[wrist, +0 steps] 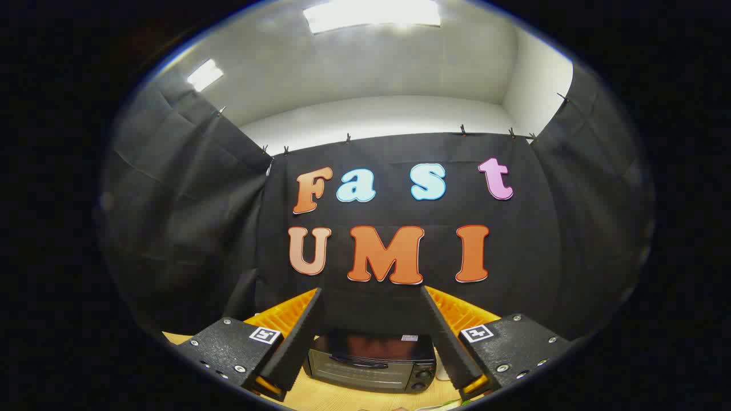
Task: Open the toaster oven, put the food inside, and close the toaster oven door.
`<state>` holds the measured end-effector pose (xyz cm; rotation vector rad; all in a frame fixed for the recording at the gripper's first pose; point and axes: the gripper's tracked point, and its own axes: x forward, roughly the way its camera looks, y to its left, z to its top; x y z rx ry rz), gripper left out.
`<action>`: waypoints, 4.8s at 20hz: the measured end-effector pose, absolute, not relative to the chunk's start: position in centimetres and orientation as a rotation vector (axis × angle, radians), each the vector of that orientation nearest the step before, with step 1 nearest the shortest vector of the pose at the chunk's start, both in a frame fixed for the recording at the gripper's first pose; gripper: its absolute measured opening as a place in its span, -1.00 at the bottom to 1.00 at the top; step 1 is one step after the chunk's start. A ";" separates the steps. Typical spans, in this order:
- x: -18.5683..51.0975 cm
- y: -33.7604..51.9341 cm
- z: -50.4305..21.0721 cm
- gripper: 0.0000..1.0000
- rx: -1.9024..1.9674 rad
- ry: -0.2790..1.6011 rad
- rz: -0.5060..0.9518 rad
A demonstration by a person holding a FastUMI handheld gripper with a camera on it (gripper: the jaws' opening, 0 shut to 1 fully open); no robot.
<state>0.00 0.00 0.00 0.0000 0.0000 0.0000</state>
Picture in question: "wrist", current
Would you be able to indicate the large ceiling light panel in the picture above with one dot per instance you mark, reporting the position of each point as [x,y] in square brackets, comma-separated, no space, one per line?
[371,14]

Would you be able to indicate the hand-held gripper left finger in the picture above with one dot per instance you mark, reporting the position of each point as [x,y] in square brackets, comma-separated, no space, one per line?
[297,348]

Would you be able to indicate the black toaster oven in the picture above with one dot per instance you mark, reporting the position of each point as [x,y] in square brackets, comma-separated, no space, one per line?
[371,359]

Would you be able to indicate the small ceiling light panel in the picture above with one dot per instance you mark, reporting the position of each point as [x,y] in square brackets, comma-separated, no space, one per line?
[204,75]

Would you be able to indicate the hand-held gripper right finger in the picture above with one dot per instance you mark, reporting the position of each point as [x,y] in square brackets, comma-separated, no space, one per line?
[448,348]

